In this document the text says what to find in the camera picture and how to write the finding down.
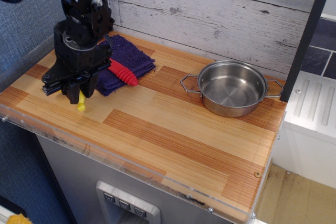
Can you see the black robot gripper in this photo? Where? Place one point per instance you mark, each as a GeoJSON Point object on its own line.
{"type": "Point", "coordinates": [77, 67]}

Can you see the yellow toy banana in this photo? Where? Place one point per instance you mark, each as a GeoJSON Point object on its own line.
{"type": "Point", "coordinates": [81, 102]}

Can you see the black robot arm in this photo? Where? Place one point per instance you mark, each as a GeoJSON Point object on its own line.
{"type": "Point", "coordinates": [87, 19]}

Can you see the purple folded cloth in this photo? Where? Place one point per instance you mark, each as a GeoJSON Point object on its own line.
{"type": "Point", "coordinates": [127, 54]}

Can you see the silver dispenser button panel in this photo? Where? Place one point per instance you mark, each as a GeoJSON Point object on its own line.
{"type": "Point", "coordinates": [119, 206]}

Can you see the yellow object at corner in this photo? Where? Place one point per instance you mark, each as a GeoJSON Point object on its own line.
{"type": "Point", "coordinates": [18, 219]}

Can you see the stainless steel pot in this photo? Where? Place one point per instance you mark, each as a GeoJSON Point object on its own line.
{"type": "Point", "coordinates": [231, 88]}

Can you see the white toy sink unit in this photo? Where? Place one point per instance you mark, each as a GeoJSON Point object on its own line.
{"type": "Point", "coordinates": [306, 139]}

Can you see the red handled metal fork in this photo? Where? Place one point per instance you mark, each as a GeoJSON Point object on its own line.
{"type": "Point", "coordinates": [123, 73]}

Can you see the dark right shelf post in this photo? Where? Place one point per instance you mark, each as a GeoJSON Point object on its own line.
{"type": "Point", "coordinates": [306, 38]}

